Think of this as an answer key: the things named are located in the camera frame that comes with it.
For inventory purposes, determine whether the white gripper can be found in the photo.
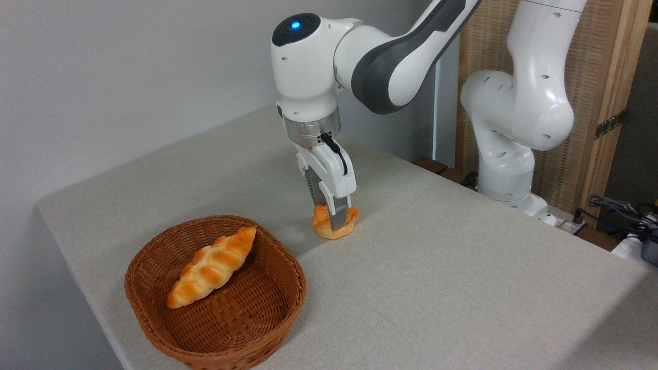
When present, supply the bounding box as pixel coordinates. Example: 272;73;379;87
294;140;358;231

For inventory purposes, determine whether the round orange bread bun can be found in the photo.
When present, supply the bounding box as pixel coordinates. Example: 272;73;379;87
312;204;360;240

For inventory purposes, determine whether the brown wicker basket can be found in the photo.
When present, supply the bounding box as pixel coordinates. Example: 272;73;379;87
124;215;307;370

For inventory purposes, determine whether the long braided bread loaf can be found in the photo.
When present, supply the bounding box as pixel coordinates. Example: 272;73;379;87
166;226;257;309

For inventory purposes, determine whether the white power strip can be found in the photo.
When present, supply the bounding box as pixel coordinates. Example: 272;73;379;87
558;218;587;235

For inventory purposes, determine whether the dark metal screen hinge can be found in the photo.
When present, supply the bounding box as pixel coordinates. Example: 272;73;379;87
595;109;627;140

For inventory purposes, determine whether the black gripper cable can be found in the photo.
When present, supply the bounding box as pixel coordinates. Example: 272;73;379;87
318;133;349;176

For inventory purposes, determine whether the dark cable bundle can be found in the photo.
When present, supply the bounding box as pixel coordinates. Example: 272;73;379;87
588;194;658;242

